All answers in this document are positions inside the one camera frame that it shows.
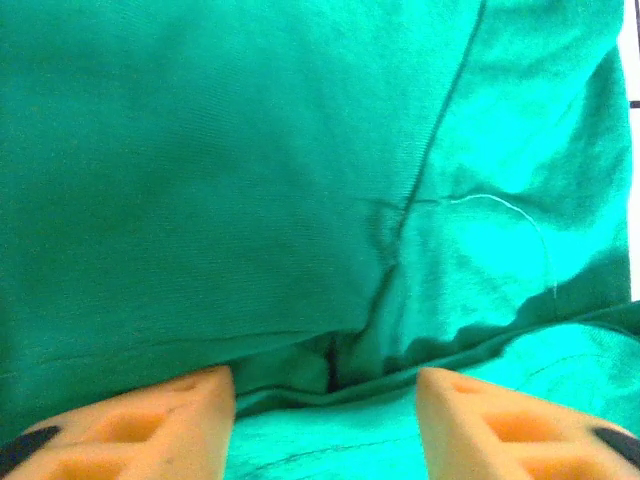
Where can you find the green t-shirt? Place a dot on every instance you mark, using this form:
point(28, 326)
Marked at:
point(250, 175)

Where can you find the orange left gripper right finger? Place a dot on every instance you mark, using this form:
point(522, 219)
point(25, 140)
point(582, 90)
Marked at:
point(500, 440)

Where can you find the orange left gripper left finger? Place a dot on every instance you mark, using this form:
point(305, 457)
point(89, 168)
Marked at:
point(150, 435)

